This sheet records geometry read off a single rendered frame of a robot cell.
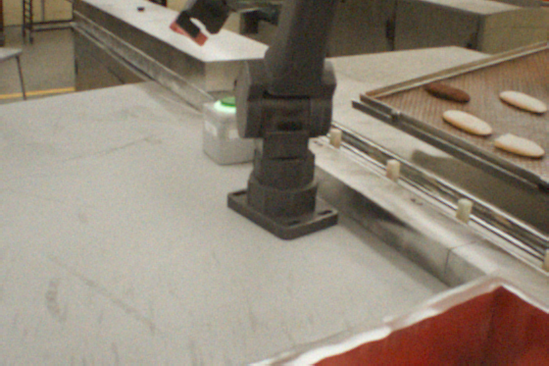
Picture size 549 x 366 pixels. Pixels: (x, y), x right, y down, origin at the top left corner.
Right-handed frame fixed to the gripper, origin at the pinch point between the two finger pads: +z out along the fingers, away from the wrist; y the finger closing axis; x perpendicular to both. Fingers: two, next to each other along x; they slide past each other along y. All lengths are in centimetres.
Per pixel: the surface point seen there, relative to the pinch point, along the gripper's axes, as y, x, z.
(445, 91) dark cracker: -4.4, 32.2, -31.6
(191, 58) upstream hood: 3.1, 9.9, 8.8
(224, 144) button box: 21.4, 8.8, -17.9
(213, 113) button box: 18.2, 5.7, -16.0
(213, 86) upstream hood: 6.9, 14.0, 3.4
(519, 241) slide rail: 24, 22, -60
